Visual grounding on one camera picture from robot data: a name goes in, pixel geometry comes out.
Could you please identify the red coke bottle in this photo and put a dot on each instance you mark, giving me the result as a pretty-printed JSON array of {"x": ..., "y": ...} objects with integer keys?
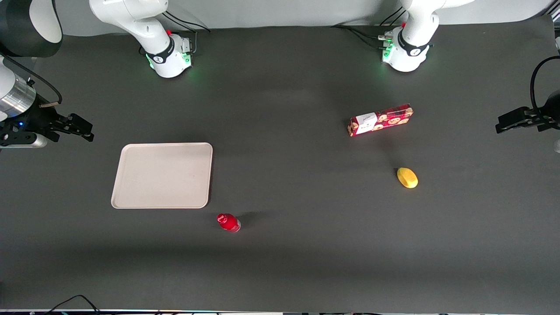
[{"x": 228, "y": 222}]

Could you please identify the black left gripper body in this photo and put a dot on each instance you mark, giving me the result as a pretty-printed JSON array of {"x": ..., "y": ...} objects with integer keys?
[{"x": 539, "y": 119}]

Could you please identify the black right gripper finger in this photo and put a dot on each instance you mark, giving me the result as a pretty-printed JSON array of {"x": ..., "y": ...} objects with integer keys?
[
  {"x": 81, "y": 124},
  {"x": 77, "y": 134}
]

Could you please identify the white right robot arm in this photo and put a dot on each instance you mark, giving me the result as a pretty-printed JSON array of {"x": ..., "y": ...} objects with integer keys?
[{"x": 162, "y": 56}]

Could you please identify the red cookie box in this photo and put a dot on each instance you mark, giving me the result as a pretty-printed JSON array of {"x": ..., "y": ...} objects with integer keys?
[{"x": 379, "y": 120}]

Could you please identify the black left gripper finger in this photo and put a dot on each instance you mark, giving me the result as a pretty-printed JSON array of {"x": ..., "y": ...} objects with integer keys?
[
  {"x": 515, "y": 114},
  {"x": 514, "y": 126}
]

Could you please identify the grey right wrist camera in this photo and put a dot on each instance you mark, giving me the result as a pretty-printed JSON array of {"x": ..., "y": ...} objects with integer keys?
[{"x": 26, "y": 141}]

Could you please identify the beige plastic tray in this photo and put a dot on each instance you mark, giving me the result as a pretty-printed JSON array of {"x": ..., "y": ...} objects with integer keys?
[{"x": 162, "y": 175}]

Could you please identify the yellow lemon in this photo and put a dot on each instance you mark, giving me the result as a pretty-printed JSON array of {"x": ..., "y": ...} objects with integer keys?
[{"x": 407, "y": 177}]

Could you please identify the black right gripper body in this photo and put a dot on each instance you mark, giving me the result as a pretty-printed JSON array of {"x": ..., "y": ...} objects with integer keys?
[{"x": 40, "y": 118}]

